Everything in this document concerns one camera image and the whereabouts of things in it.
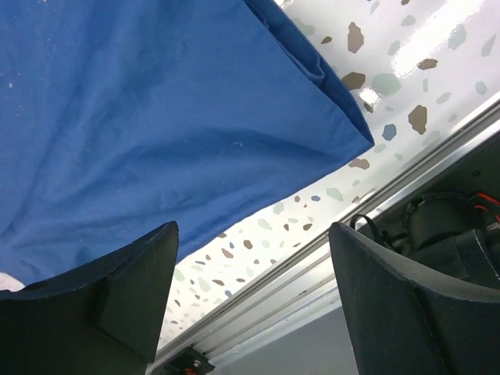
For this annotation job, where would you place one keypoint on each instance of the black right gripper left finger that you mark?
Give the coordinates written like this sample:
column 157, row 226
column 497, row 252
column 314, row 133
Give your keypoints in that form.
column 104, row 317

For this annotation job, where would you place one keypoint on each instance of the aluminium mounting rail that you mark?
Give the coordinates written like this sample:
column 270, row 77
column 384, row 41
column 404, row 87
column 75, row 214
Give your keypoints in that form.
column 302, row 287

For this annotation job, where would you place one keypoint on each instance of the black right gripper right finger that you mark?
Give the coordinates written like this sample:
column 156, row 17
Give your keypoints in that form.
column 426, row 315

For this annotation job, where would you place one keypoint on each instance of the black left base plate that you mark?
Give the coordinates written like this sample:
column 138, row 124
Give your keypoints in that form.
column 188, row 362

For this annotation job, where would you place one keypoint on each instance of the blue surgical drape cloth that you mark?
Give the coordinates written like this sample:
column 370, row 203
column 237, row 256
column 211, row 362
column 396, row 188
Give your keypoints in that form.
column 120, row 116

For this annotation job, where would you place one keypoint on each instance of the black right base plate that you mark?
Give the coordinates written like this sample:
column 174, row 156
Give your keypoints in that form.
column 437, row 187

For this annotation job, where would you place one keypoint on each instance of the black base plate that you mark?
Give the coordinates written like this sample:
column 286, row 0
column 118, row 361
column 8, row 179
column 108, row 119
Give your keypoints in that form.
column 188, row 362
column 437, row 187

